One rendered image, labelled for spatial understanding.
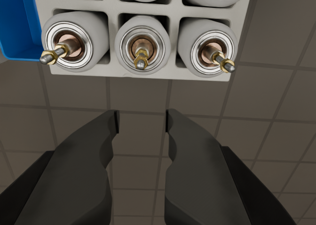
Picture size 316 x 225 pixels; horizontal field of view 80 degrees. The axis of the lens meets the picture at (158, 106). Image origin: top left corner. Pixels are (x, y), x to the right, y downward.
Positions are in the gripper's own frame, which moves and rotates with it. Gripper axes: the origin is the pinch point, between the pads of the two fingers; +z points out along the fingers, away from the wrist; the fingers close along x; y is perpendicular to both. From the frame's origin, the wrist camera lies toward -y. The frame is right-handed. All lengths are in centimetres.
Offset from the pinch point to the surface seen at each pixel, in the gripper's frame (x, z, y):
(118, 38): -4.6, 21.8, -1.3
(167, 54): 3.5, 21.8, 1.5
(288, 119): 52, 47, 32
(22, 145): -48, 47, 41
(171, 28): 4.9, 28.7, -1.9
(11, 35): -32, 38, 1
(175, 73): 5.9, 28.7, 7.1
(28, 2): -30, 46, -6
